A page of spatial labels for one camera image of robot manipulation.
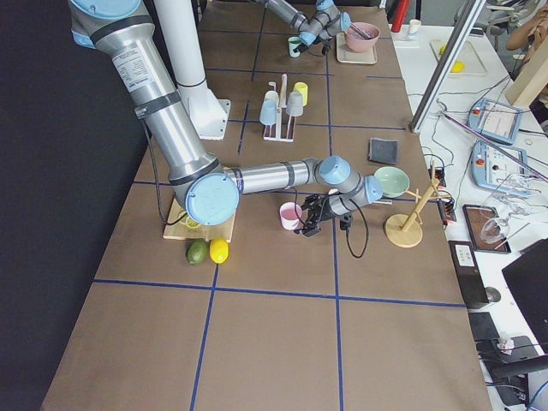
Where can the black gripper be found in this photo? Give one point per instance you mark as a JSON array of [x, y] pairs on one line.
[[322, 211], [303, 46]]

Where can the green cup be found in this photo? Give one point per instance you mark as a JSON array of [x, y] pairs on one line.
[[293, 46]]

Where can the pink cup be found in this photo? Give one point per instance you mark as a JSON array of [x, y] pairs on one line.
[[290, 215]]

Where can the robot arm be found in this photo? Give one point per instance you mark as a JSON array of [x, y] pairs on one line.
[[159, 60], [324, 25]]

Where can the yellow cup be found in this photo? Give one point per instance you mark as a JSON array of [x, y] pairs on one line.
[[302, 89]]

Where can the grey cup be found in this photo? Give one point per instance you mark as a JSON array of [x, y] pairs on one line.
[[295, 104]]

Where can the light blue cup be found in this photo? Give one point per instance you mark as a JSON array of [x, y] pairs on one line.
[[268, 112]]

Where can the white paper cup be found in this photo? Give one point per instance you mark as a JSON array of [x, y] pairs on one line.
[[414, 26]]

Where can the beige tray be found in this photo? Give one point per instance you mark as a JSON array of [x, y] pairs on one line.
[[346, 55]]

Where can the pink bowl with ice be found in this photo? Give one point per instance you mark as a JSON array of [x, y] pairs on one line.
[[356, 42]]

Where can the metal scoop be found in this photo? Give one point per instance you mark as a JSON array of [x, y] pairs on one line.
[[384, 202]]

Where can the green bowl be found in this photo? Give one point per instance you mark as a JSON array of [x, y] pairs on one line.
[[394, 181]]

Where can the wooden cutting board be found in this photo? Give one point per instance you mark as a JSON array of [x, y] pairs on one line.
[[180, 231]]

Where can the wooden mug tree stand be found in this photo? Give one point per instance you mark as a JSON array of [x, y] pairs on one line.
[[406, 230]]

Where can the grey folded cloth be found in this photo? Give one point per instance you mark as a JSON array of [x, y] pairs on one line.
[[383, 151]]

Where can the yellow lemon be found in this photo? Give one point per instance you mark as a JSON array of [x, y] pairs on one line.
[[219, 250]]

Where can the lemon slice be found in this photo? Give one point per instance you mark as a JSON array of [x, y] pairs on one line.
[[190, 223]]

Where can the green avocado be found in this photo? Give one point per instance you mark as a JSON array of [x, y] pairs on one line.
[[197, 252]]

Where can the white tray with lemon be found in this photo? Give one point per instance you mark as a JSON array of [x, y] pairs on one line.
[[468, 59]]

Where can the black framed tray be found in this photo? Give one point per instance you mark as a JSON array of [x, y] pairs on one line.
[[475, 222]]

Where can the wine glass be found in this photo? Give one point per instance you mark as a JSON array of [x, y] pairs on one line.
[[501, 207]]

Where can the blue teach pendant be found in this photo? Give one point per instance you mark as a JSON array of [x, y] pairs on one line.
[[496, 121], [495, 169]]

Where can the white wire cup rack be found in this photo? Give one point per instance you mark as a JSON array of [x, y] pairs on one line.
[[274, 132]]

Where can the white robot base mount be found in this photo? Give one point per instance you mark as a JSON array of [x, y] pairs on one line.
[[208, 113]]

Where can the aluminium frame post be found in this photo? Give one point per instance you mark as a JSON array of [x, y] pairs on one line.
[[469, 15]]

